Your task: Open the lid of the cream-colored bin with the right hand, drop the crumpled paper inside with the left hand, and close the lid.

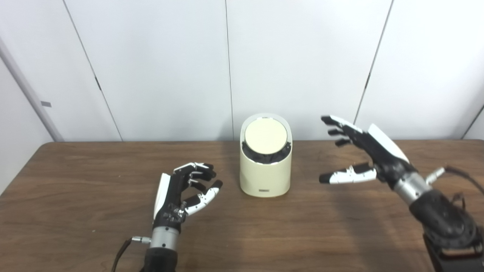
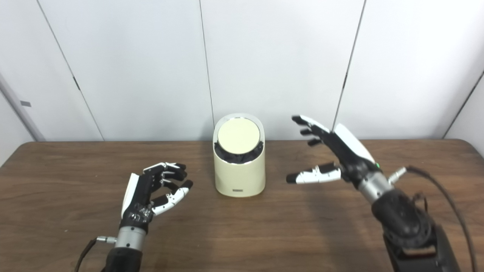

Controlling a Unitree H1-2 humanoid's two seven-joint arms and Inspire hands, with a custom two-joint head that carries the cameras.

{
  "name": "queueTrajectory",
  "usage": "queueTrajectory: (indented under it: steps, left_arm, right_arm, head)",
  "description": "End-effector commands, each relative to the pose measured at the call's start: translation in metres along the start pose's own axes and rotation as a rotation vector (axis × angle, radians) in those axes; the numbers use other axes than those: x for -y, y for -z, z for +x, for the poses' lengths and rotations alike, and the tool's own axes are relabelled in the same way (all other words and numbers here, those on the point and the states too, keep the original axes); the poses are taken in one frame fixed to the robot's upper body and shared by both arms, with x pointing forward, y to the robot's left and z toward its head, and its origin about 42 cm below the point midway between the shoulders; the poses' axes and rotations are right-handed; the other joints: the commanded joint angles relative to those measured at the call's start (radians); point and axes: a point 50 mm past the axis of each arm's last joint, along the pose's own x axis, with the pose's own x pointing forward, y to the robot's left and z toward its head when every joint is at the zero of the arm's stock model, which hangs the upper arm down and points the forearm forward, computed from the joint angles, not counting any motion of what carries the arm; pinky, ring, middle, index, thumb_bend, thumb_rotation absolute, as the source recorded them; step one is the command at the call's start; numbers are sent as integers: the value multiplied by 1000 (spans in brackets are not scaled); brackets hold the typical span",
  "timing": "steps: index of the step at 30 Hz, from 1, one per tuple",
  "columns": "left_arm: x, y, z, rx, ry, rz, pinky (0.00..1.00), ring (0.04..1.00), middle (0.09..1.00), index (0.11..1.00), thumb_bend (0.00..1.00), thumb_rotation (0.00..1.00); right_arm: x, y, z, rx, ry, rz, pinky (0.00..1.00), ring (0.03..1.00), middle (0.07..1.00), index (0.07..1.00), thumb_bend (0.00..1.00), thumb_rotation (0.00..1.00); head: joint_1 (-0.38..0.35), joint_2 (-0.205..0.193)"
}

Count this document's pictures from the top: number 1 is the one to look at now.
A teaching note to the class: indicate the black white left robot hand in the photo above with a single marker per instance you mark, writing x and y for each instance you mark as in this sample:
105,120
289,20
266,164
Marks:
168,204

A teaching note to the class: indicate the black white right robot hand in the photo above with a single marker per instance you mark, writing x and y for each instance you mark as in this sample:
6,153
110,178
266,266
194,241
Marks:
382,155

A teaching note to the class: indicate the cream-colored desktop trash bin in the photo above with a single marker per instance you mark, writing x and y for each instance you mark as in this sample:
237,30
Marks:
266,177

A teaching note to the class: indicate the cream round bin lid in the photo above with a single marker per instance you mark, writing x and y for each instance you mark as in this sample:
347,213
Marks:
266,135

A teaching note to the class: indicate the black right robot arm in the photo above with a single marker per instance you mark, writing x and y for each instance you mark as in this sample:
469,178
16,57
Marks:
442,219

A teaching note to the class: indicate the small grey post tag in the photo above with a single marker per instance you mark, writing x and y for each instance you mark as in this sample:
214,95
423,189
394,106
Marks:
46,104

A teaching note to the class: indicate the grey wall corner post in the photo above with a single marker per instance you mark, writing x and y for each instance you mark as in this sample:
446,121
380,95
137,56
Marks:
28,94

